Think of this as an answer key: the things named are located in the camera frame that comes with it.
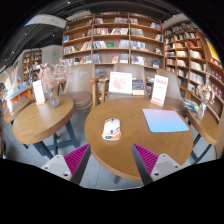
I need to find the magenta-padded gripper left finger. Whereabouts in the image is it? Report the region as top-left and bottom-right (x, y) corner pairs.
(41, 143), (92, 186)

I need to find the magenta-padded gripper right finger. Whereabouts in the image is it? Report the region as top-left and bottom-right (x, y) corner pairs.
(131, 143), (184, 186)

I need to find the white and orange computer mouse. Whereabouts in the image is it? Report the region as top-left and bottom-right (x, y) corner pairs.
(101, 117), (123, 141)

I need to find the pink and blue mouse pad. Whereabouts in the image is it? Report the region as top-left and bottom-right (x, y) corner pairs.
(142, 108), (190, 134)

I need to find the round wooden side table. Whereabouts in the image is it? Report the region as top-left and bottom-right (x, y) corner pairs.
(12, 95), (80, 159)

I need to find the wooden table with dark legs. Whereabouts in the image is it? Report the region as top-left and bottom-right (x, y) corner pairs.
(186, 108), (221, 164)

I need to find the glass vase with pink flowers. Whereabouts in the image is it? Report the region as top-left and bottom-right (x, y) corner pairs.
(36, 61), (73, 110)

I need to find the stack of colourful books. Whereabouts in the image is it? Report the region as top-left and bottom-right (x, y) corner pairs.
(182, 98), (200, 113)

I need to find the glass vase with dried flowers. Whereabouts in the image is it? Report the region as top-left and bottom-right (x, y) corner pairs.
(195, 71), (217, 121)

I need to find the white sign in wooden base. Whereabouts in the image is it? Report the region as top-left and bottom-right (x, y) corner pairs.
(149, 73), (170, 108)

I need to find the dark cover book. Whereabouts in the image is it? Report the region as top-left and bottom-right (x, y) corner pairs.
(131, 79), (146, 97)

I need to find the small white table sign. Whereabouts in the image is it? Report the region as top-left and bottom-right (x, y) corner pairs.
(32, 79), (46, 106)

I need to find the beige padded wooden armchair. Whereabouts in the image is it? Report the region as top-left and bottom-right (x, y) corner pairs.
(59, 63), (101, 112)
(99, 63), (149, 101)
(155, 68), (188, 116)

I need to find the white framed art print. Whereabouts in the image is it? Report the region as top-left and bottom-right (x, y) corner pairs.
(108, 70), (134, 96)

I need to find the small distant bookshelf unit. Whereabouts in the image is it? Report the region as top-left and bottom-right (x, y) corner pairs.
(21, 48), (44, 83)

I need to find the wide wooden bookshelf unit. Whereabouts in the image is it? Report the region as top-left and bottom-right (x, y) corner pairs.
(61, 12), (165, 71)

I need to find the white ceiling panel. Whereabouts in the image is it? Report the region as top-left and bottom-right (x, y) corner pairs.
(24, 13), (68, 29)

